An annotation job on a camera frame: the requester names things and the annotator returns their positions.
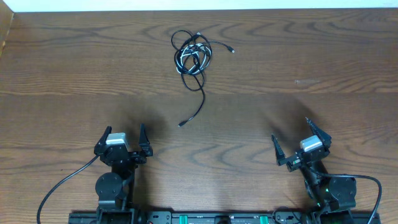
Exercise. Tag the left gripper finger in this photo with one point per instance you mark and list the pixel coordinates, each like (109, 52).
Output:
(104, 137)
(144, 143)

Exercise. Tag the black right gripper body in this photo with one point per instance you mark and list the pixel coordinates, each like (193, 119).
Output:
(295, 163)

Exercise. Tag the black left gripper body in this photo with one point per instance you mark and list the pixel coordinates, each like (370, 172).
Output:
(139, 160)

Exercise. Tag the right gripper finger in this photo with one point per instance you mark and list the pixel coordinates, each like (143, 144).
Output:
(279, 154)
(323, 136)

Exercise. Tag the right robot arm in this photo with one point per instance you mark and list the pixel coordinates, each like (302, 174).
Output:
(334, 196)

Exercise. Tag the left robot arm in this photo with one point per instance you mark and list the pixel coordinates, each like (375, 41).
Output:
(115, 189)

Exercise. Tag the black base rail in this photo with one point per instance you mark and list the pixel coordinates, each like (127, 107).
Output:
(164, 217)

